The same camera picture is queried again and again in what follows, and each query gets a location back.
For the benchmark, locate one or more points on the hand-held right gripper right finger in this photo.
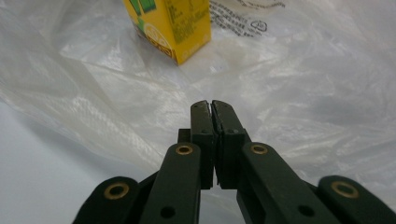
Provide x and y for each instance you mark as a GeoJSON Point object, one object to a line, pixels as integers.
{"type": "Point", "coordinates": [229, 140]}

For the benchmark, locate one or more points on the yellow juice box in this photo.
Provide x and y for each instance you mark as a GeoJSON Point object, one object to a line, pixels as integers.
{"type": "Point", "coordinates": [174, 28]}

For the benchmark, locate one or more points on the clear plastic bag smiley print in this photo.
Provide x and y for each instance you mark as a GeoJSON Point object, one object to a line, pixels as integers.
{"type": "Point", "coordinates": [295, 99]}

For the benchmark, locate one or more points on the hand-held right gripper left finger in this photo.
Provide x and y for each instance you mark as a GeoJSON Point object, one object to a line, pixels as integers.
{"type": "Point", "coordinates": [202, 137]}

